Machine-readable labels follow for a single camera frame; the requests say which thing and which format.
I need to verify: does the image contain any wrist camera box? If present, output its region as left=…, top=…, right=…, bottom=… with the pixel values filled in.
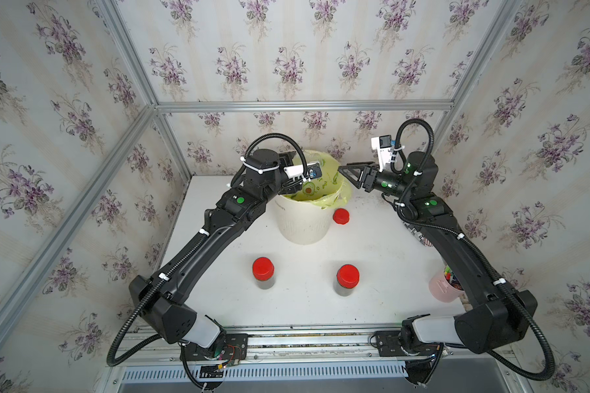
left=370, top=135, right=405, bottom=172
left=284, top=161, right=323, bottom=180

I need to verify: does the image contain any white trash bin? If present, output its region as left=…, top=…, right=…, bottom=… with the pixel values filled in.
left=274, top=194, right=344, bottom=245

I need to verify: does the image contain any pink plastic cup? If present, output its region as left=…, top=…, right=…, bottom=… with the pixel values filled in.
left=429, top=268, right=465, bottom=303

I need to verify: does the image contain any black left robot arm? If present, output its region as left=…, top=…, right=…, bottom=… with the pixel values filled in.
left=107, top=133, right=310, bottom=367

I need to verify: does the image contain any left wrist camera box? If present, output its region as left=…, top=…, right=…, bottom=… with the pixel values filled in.
left=284, top=161, right=323, bottom=180

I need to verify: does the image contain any red jar lid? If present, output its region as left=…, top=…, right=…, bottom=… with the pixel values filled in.
left=333, top=208, right=350, bottom=225

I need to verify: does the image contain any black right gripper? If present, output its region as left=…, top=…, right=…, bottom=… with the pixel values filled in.
left=342, top=159, right=418, bottom=203

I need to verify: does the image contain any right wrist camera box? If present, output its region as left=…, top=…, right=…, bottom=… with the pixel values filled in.
left=370, top=135, right=405, bottom=172

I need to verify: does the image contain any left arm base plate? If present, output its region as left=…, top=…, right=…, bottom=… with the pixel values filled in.
left=181, top=333, right=249, bottom=366

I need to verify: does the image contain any aluminium rail frame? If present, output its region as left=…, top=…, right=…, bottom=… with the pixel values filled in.
left=102, top=323, right=515, bottom=367

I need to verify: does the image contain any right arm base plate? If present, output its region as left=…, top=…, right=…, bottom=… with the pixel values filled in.
left=369, top=330, right=439, bottom=357

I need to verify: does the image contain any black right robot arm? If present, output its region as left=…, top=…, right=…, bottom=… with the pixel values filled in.
left=339, top=119, right=556, bottom=382

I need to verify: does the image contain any red-lid tea jar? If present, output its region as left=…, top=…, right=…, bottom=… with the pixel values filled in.
left=252, top=257, right=275, bottom=290
left=334, top=264, right=360, bottom=296

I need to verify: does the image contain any flag patterned can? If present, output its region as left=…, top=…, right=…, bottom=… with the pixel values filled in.
left=405, top=224, right=433, bottom=247

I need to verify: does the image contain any coloured markers bundle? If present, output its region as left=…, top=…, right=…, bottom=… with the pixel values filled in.
left=443, top=265, right=464, bottom=291

